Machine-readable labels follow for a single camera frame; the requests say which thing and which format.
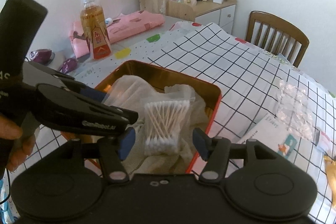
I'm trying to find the clear plastic bag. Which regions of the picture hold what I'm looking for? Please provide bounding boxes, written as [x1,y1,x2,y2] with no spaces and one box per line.
[275,80,315,141]

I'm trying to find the white gauze cloth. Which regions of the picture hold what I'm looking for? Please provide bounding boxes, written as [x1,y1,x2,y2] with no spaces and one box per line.
[103,76,209,175]

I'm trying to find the wooden desk organizer box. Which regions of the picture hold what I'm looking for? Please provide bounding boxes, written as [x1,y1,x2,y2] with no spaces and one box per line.
[139,0,195,22]

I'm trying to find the cotton swabs bag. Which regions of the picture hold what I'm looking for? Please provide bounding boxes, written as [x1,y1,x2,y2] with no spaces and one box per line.
[144,100,190,156]

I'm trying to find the white tissue pack teal print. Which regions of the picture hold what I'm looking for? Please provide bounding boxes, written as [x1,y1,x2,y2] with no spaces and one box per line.
[237,114,298,159]

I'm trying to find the brown wooden chair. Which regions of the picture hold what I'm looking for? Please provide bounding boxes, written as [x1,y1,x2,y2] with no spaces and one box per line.
[245,11,309,68]

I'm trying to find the person left hand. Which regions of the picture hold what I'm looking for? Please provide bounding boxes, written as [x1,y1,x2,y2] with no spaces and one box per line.
[1,115,36,172]

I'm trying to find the wooden white side cabinet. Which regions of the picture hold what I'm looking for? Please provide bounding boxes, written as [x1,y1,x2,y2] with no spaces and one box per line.
[192,0,237,34]

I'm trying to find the orange drink bottle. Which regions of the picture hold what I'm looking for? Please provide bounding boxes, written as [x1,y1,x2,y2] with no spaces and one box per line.
[80,0,112,60]

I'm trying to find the pink label white sachet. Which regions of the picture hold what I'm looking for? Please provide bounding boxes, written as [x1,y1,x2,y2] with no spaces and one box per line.
[317,130,332,155]

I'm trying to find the pink folded towel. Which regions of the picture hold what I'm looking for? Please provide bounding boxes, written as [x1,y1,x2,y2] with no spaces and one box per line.
[70,10,165,59]

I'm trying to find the red metal tin box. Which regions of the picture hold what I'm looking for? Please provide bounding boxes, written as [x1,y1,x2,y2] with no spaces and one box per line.
[63,59,223,175]

